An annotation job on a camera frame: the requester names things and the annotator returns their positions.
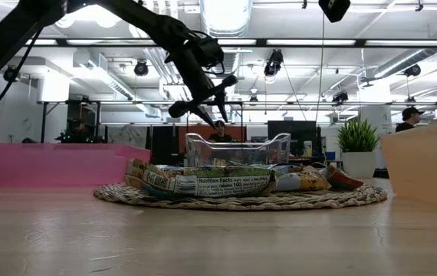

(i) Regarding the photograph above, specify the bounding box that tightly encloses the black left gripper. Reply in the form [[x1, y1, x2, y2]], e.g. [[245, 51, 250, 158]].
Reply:
[[164, 22, 238, 130]]

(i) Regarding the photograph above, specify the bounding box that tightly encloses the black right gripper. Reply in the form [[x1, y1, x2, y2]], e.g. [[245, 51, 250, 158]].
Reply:
[[317, 0, 352, 23]]

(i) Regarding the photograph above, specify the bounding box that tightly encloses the person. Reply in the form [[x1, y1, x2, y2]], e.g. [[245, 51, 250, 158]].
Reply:
[[59, 117, 100, 145], [207, 120, 235, 143], [394, 107, 426, 133]]

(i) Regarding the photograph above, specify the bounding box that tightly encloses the clear plastic bin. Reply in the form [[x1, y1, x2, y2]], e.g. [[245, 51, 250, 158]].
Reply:
[[185, 132, 292, 168]]

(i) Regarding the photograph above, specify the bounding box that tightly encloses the black ceiling spotlight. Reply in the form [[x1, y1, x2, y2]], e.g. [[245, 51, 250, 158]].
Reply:
[[402, 63, 422, 78], [133, 59, 150, 77], [331, 90, 350, 104], [2, 64, 22, 84], [263, 48, 284, 77]]

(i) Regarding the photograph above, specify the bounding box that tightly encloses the black monitor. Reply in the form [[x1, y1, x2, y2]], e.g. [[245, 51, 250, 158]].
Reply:
[[267, 120, 318, 164]]

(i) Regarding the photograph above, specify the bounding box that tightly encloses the round woven straw placemat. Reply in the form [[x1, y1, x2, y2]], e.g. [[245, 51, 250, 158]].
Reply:
[[92, 182, 389, 212]]

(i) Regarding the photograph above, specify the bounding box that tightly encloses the white building column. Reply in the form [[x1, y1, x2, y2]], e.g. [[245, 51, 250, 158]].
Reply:
[[358, 82, 394, 169]]

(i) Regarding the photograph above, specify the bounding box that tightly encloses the long ceiling light bar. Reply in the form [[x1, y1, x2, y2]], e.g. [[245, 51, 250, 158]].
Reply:
[[0, 37, 437, 48]]

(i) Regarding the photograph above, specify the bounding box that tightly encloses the green plant in white pot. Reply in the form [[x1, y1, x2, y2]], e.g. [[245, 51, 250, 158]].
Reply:
[[335, 114, 381, 180]]

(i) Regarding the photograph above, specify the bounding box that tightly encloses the pink plastic bin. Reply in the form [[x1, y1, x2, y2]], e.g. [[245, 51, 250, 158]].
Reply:
[[0, 143, 153, 189]]

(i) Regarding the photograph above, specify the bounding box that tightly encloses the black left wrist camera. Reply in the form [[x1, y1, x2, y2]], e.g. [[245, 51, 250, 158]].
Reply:
[[191, 31, 226, 74]]

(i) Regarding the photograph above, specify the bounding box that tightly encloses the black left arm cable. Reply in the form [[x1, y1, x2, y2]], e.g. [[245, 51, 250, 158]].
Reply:
[[0, 28, 45, 123]]

